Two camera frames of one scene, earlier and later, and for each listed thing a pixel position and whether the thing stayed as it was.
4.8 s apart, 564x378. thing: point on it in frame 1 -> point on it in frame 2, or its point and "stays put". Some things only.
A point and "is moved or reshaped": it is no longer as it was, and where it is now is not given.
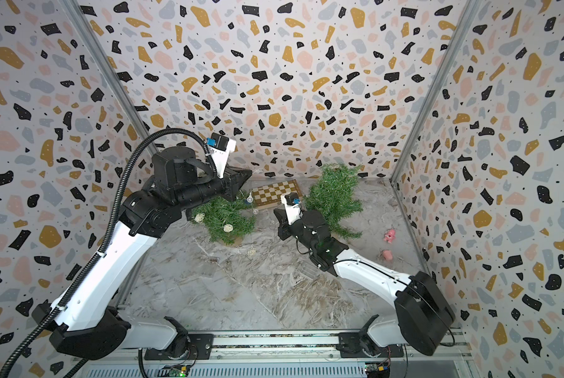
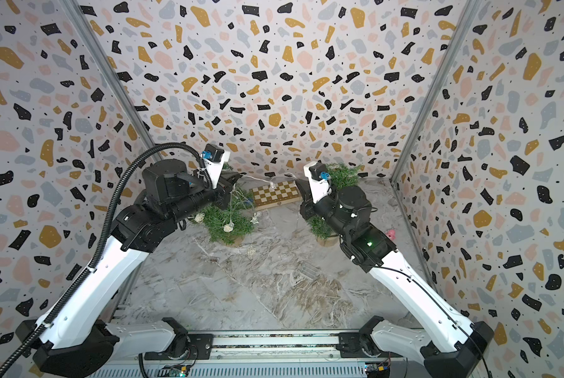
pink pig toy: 390,235 stays put
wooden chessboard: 271,193 stays put
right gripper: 287,228 -> 310,213
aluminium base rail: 283,353 stays put
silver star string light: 250,199 is moved or reshaped
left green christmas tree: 226,220 stays put
